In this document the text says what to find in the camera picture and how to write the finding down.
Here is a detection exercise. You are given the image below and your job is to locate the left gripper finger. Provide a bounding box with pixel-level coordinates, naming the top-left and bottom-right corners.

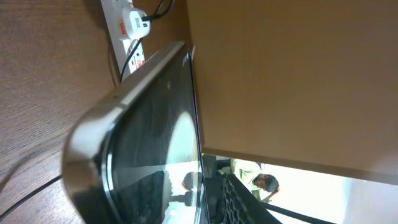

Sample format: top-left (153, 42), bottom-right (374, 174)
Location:
top-left (222, 174), bottom-right (281, 224)

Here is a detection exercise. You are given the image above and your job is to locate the black smartphone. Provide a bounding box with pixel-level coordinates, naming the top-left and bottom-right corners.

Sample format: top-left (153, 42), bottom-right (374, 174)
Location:
top-left (62, 41), bottom-right (210, 223)

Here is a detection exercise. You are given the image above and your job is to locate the black USB charging cable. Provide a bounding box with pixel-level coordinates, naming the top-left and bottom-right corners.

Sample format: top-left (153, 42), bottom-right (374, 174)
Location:
top-left (0, 0), bottom-right (175, 220)

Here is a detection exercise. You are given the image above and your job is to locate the person in background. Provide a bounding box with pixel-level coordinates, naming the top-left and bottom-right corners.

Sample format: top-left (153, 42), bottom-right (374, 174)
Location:
top-left (231, 159), bottom-right (280, 203)

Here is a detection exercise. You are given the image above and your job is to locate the brown partition board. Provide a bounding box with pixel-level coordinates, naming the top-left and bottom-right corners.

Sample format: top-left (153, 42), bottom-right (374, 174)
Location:
top-left (187, 0), bottom-right (397, 184)

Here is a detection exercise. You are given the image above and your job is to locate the white power strip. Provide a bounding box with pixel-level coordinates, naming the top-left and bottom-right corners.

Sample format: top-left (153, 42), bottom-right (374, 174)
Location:
top-left (101, 0), bottom-right (150, 80)

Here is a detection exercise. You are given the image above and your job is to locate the white USB wall charger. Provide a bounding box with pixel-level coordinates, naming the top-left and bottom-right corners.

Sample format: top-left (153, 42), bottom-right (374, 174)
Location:
top-left (116, 7), bottom-right (150, 40)

